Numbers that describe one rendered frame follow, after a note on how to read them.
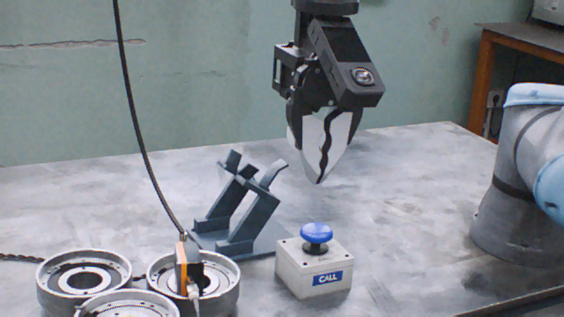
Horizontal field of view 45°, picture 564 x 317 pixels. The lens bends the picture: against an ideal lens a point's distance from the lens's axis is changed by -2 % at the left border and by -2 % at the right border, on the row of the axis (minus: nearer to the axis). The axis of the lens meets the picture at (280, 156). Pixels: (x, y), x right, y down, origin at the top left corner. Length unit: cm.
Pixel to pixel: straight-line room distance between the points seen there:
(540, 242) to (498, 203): 8
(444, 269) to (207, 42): 167
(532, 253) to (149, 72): 170
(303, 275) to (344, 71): 25
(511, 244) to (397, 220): 17
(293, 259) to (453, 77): 230
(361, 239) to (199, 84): 159
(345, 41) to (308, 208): 39
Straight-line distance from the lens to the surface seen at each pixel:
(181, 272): 76
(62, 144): 243
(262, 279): 87
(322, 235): 82
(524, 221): 98
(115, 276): 82
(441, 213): 109
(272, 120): 265
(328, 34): 73
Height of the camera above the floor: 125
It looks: 21 degrees down
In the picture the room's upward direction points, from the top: 4 degrees clockwise
